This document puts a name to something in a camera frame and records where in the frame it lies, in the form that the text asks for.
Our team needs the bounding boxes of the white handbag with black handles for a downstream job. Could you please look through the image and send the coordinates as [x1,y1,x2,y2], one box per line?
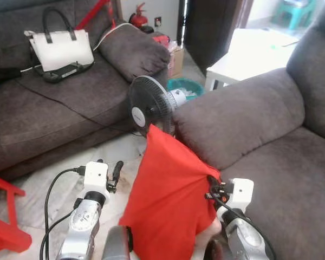
[24,6,95,83]

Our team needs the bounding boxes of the red pillow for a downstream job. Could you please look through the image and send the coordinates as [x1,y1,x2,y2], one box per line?
[118,123,223,260]

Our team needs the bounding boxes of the black and grey floor fan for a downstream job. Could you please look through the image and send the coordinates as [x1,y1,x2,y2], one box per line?
[127,75,187,137]

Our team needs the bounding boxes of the red plastic stool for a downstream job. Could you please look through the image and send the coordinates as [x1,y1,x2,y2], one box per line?
[0,172,33,255]

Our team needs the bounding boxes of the red stick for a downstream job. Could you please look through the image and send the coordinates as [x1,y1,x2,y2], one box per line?
[76,0,112,30]

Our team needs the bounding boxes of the red fire extinguisher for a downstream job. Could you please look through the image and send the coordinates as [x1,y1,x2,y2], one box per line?
[129,3,150,29]

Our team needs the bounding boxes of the grey fabric recliner sofa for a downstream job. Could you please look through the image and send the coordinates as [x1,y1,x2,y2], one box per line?
[172,0,325,260]

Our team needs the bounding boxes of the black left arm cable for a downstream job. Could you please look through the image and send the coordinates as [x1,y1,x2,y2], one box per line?
[39,212,75,260]
[43,167,87,260]

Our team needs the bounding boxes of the thin white cable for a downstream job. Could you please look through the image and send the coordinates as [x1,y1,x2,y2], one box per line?
[92,22,132,52]

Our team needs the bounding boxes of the dark brown door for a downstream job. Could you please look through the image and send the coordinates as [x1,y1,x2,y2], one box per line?
[183,0,254,74]

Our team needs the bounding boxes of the brown cardboard box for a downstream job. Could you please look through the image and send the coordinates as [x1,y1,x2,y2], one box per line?
[165,46,185,79]

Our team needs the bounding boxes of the thin black power cable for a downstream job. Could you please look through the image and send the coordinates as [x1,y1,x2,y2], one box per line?
[15,79,141,135]

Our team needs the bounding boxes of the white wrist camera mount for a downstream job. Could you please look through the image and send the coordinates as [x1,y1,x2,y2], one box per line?
[227,178,255,213]
[83,161,110,191]

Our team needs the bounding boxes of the long grey fabric sofa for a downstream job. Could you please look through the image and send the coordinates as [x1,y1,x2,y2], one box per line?
[0,0,171,182]

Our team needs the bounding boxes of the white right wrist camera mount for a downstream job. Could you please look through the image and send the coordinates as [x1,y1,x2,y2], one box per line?
[227,178,255,213]

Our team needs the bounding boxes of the robot left leg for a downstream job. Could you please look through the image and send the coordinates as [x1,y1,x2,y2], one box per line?
[102,225,135,260]

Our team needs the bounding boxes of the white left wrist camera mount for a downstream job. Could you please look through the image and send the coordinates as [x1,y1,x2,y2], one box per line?
[83,161,110,191]

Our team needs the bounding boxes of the teal plastic basket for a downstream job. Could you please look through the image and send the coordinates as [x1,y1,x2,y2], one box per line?
[167,77,205,102]

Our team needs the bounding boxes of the small red box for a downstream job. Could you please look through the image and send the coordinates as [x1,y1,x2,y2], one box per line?
[152,34,171,47]

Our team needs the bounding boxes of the teal plastic chair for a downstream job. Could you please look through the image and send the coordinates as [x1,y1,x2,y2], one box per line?
[271,0,317,30]

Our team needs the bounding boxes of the white low table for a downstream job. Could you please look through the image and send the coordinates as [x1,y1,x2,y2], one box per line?
[205,27,298,92]

